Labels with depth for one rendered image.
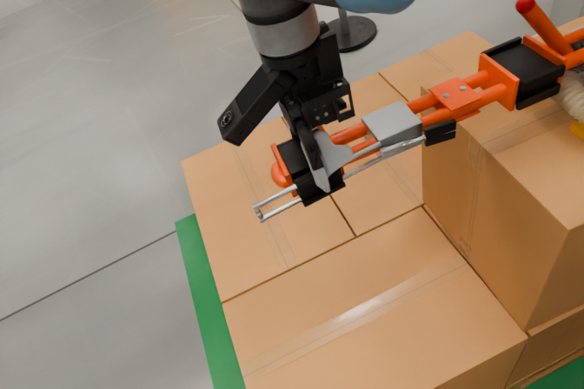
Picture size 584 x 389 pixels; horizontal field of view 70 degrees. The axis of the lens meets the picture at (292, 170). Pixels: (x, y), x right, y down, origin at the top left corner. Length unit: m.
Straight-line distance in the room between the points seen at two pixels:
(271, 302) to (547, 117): 0.74
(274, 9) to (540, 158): 0.52
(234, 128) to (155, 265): 1.59
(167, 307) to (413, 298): 1.14
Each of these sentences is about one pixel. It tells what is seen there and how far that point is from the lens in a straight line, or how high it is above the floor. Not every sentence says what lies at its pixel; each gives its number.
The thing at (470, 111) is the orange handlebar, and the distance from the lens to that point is 0.68.
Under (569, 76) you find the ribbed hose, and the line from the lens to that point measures 0.81.
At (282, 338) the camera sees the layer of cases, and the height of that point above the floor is 0.54.
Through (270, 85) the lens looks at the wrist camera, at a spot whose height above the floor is 1.24.
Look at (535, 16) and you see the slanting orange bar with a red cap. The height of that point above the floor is 1.17.
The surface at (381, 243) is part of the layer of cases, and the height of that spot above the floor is 0.54.
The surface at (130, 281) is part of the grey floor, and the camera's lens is 2.08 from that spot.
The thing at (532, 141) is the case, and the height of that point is 0.94.
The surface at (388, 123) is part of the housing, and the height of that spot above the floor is 1.09.
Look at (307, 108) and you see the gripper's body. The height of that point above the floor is 1.20.
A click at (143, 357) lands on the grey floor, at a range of 1.88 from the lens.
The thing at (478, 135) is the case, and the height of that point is 0.94.
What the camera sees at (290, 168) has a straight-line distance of 0.59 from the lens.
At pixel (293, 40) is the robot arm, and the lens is 0.45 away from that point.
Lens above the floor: 1.52
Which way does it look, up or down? 47 degrees down
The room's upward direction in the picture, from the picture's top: 20 degrees counter-clockwise
